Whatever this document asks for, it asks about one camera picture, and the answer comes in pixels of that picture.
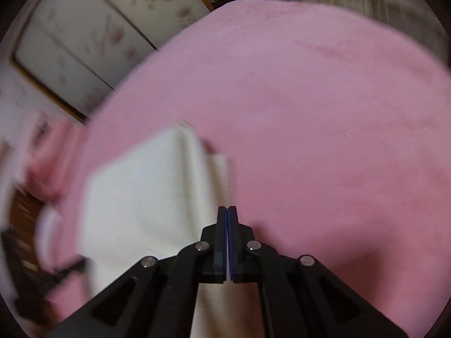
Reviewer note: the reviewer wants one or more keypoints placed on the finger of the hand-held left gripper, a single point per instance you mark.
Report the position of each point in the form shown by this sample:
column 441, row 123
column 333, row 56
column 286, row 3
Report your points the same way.
column 72, row 267

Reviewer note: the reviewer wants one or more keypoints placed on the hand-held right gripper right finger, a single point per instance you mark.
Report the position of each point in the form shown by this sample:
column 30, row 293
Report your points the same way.
column 235, row 243

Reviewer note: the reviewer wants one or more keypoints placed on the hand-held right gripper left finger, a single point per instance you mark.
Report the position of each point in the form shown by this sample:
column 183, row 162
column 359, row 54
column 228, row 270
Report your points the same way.
column 221, row 243

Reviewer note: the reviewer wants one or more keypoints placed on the white knit sweater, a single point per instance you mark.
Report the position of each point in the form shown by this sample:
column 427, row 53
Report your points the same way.
column 148, row 200

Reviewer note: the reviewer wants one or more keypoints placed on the wooden headboard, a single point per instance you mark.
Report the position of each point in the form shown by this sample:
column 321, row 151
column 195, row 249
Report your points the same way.
column 26, row 225

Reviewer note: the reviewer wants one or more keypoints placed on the pink ruffled pillow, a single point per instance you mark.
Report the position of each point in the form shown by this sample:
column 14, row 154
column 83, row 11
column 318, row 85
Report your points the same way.
column 45, row 155

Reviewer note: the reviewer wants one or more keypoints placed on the pink bed sheet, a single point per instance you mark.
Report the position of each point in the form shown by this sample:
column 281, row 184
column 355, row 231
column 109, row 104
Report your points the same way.
column 299, row 130

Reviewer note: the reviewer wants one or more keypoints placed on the floral sliding door wardrobe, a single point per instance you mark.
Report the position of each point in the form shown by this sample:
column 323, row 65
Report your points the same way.
column 98, row 28

